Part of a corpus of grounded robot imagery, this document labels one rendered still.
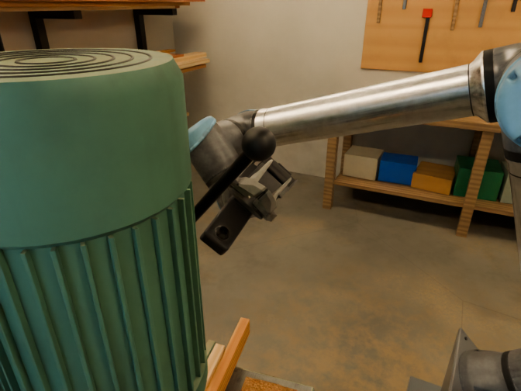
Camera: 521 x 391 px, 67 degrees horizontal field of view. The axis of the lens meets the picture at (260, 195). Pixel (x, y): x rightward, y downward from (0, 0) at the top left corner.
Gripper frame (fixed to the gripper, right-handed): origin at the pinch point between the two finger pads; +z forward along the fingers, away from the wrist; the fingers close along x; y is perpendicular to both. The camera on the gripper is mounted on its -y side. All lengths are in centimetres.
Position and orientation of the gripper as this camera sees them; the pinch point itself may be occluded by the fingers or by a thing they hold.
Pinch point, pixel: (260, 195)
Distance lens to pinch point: 50.4
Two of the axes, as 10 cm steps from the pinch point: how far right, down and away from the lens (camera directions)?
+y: 6.6, -7.3, 1.6
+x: 7.3, 6.8, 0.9
